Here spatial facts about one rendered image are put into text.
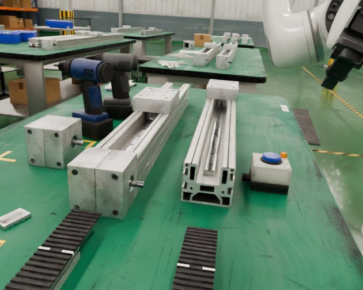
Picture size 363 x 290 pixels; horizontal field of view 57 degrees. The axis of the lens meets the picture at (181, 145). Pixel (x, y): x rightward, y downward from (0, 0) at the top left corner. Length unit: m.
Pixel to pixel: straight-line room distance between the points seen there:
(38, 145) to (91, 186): 0.25
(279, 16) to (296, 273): 0.37
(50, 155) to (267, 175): 0.48
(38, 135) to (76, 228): 0.32
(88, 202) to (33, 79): 2.52
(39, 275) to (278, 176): 0.49
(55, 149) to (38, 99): 2.32
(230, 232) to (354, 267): 0.20
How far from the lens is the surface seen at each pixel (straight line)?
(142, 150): 0.69
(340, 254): 0.62
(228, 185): 0.65
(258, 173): 0.73
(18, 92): 3.67
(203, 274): 0.46
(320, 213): 0.72
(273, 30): 0.52
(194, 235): 0.54
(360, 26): 0.36
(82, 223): 0.55
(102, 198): 0.61
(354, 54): 0.30
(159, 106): 0.95
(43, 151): 0.82
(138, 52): 6.02
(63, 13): 11.96
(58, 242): 0.52
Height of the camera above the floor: 1.12
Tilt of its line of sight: 21 degrees down
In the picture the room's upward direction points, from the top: 4 degrees clockwise
